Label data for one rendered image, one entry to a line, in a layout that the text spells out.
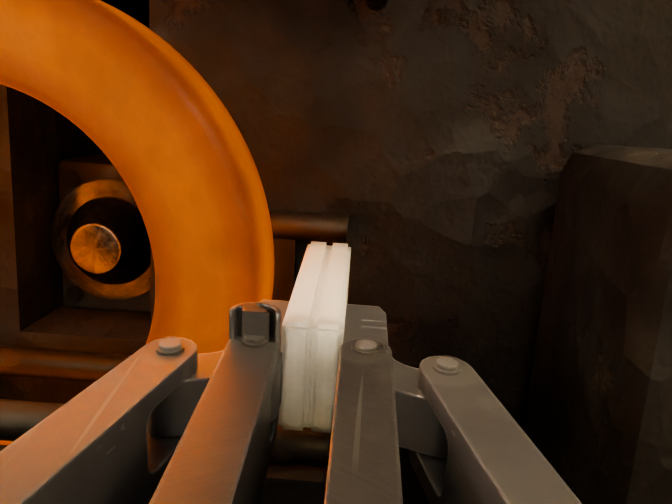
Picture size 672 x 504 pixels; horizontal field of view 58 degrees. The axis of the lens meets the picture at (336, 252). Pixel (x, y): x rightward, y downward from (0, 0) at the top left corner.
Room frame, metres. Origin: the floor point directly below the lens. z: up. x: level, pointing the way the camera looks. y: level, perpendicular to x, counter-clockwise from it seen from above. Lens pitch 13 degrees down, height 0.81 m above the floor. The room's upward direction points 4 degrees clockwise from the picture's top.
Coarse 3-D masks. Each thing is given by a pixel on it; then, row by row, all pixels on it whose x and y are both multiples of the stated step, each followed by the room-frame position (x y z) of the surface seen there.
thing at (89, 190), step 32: (64, 160) 0.29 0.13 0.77; (96, 160) 0.30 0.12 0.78; (64, 192) 0.29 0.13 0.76; (96, 192) 0.29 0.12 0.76; (128, 192) 0.29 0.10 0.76; (64, 224) 0.29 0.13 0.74; (64, 256) 0.29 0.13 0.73; (64, 288) 0.29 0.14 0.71; (96, 288) 0.29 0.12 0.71; (128, 288) 0.29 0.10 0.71
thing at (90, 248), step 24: (72, 216) 0.29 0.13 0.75; (96, 216) 0.27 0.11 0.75; (120, 216) 0.28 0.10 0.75; (72, 240) 0.27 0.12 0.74; (96, 240) 0.27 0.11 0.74; (120, 240) 0.27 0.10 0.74; (144, 240) 0.28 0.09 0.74; (96, 264) 0.27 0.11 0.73; (120, 264) 0.27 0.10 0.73; (144, 264) 0.28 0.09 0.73
